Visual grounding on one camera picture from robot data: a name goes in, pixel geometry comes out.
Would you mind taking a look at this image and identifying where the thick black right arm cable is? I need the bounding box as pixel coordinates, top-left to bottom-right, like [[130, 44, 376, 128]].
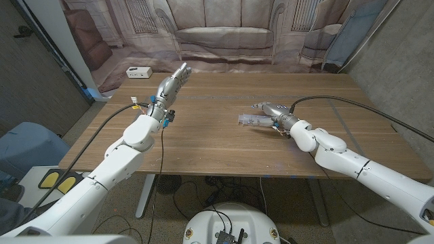
[[289, 95, 434, 143]]

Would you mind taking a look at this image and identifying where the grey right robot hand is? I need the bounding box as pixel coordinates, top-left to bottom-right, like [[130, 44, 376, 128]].
[[251, 101, 296, 126]]

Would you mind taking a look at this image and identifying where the blue grey bin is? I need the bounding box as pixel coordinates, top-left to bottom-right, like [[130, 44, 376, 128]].
[[0, 121, 71, 180]]

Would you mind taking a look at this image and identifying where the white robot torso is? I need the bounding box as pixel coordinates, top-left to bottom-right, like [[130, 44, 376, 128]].
[[182, 202, 281, 244]]

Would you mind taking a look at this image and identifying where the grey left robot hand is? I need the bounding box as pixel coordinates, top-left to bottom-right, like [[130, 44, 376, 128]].
[[156, 62, 193, 108]]

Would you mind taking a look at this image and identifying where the black door handle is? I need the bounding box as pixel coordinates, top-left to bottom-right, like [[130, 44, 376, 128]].
[[13, 25, 35, 39]]

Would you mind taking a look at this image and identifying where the white power outlet box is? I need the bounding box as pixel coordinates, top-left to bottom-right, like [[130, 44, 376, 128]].
[[125, 66, 153, 79]]

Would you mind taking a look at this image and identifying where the white table leg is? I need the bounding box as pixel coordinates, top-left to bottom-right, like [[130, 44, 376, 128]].
[[135, 174, 157, 220], [307, 178, 330, 227]]

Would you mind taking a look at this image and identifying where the white floor cable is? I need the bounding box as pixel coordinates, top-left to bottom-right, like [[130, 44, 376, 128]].
[[259, 177, 269, 216]]

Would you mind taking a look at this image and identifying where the round black floor fan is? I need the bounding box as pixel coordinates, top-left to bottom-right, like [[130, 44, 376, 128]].
[[155, 174, 182, 196]]

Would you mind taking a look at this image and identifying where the black floor cable loop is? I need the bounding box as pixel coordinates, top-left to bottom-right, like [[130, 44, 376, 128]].
[[172, 180, 206, 222]]

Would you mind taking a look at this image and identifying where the black torso electronics module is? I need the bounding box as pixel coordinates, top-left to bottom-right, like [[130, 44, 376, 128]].
[[215, 228, 245, 244]]

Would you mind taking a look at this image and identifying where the black yellow foot pedal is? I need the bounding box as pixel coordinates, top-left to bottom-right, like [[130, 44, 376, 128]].
[[37, 170, 82, 192]]

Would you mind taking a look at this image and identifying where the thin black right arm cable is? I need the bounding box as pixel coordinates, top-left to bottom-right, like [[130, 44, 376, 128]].
[[308, 152, 425, 235]]

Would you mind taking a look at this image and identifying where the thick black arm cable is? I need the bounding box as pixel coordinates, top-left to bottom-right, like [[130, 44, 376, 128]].
[[289, 95, 434, 143], [16, 102, 150, 221]]

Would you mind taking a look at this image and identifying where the clear plastic syringe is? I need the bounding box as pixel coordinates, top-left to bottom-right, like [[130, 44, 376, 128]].
[[237, 113, 277, 128]]

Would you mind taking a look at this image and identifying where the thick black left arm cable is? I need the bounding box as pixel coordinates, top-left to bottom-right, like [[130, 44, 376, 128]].
[[16, 102, 150, 221]]

